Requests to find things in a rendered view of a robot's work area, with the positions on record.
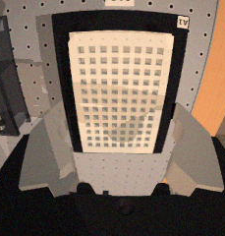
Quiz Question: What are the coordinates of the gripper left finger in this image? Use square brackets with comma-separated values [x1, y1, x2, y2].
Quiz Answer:
[0, 101, 77, 236]

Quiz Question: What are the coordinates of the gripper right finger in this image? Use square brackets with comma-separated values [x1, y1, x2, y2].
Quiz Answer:
[165, 102, 225, 217]

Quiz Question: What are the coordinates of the grey rectangular base plate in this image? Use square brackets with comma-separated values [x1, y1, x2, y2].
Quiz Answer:
[0, 0, 220, 196]

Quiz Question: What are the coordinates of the white label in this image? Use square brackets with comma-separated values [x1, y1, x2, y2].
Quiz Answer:
[105, 0, 134, 6]

